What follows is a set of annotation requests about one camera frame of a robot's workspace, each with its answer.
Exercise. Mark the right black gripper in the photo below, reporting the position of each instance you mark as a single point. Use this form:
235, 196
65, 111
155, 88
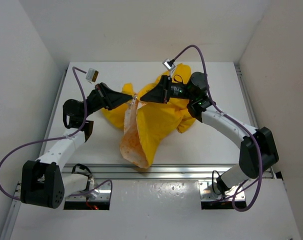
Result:
161, 93

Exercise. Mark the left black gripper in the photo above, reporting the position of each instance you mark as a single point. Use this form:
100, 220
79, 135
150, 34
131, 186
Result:
108, 98

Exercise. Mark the yellow jacket with patterned lining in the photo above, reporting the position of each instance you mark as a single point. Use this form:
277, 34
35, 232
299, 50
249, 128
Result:
146, 124

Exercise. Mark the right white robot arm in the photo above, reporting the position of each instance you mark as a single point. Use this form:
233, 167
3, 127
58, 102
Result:
201, 108

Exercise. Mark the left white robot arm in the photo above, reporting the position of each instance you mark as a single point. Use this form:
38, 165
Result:
42, 182

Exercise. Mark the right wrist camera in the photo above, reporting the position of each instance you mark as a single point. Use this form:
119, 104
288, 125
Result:
169, 64

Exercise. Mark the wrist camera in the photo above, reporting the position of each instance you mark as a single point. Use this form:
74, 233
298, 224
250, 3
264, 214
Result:
92, 75
169, 64

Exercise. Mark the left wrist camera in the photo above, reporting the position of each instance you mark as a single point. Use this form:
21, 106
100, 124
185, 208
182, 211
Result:
92, 75

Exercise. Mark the aluminium rail right side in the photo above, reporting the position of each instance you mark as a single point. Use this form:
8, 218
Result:
251, 112

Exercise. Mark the aluminium rail front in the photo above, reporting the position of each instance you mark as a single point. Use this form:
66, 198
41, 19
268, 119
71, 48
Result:
156, 171

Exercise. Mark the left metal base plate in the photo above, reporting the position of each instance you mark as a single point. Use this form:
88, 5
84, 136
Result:
104, 189

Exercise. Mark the metal base plate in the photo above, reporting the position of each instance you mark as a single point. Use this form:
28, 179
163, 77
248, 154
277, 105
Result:
208, 195
104, 189

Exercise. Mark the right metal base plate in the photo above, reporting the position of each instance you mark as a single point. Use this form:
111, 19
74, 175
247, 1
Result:
208, 195

